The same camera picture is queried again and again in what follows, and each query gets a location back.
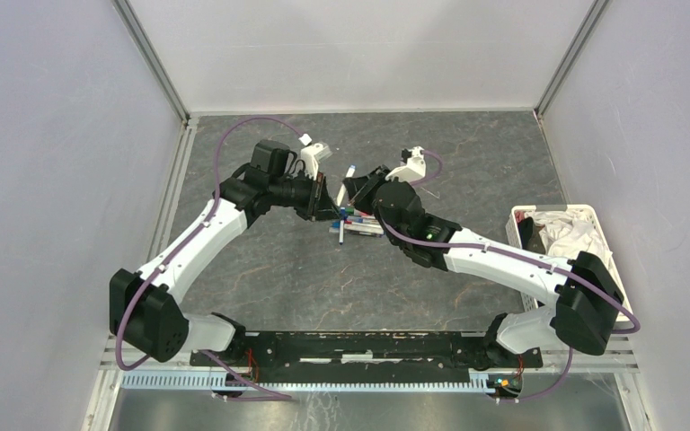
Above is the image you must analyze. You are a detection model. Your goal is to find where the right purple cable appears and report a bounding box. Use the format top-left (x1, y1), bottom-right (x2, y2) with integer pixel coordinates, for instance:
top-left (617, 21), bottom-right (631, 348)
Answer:
top-left (377, 148), bottom-right (642, 406)

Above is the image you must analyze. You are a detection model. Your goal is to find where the blue capped marker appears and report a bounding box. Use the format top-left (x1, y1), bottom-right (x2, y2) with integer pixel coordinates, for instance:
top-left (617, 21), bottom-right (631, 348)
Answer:
top-left (343, 222), bottom-right (384, 235)

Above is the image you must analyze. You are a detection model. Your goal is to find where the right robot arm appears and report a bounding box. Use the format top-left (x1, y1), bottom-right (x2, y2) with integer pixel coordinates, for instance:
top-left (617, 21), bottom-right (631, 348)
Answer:
top-left (343, 168), bottom-right (624, 366)

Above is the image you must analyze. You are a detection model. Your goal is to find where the dark purple pen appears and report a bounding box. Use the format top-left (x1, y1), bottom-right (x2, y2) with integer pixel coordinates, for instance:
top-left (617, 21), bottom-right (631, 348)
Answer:
top-left (328, 227), bottom-right (384, 238)

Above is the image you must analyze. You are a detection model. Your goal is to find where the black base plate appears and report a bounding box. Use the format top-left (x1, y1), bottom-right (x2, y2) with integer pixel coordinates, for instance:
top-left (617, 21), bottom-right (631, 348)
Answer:
top-left (217, 330), bottom-right (544, 383)

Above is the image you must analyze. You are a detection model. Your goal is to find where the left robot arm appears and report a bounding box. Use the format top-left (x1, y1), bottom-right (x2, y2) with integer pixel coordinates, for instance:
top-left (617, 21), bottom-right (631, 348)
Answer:
top-left (110, 140), bottom-right (340, 370)

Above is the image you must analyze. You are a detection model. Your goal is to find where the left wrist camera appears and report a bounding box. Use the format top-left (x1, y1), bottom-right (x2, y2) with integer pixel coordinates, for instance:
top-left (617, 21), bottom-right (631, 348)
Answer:
top-left (298, 133), bottom-right (332, 179)

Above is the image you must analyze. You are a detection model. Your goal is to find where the red capped marker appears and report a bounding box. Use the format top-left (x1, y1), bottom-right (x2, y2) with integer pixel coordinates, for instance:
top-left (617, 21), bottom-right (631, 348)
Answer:
top-left (345, 215), bottom-right (379, 225)

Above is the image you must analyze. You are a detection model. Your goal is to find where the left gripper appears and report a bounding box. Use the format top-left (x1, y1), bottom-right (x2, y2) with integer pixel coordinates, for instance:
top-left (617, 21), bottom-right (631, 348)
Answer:
top-left (270, 169), bottom-right (343, 223)

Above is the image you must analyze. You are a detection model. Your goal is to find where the white cloth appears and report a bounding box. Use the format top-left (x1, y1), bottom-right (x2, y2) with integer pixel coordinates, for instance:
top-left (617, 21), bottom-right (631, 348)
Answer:
top-left (524, 208), bottom-right (618, 281)

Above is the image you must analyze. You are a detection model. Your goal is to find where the slotted cable duct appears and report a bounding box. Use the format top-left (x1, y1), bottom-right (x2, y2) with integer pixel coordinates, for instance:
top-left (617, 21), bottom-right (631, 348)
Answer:
top-left (120, 370), bottom-right (494, 395)

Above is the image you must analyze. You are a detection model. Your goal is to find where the white plastic basket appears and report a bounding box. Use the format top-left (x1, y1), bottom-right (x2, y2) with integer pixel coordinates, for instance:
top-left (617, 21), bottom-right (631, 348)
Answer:
top-left (505, 204), bottom-right (626, 295)

